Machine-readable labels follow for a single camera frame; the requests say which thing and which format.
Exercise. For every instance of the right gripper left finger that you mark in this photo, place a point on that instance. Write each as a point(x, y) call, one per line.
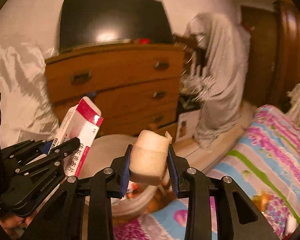
point(62, 216)

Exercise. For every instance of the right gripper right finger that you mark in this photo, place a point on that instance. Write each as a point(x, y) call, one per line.
point(236, 214)

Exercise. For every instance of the red white medicine box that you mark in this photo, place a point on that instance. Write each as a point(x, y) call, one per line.
point(82, 121)

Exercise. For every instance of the yellow foam sponge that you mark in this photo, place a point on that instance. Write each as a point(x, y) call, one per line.
point(147, 163)

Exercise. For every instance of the white round trash bin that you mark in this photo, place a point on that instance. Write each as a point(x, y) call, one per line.
point(109, 152)

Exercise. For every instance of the colourful striped bed blanket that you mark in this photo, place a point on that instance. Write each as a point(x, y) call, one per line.
point(265, 163)

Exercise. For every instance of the wooden drawer chest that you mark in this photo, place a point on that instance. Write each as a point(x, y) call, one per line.
point(135, 86)

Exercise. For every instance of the striped grey cloth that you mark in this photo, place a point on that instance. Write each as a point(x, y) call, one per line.
point(220, 88)

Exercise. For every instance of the dark wooden wardrobe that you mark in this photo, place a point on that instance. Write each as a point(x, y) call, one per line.
point(274, 57)

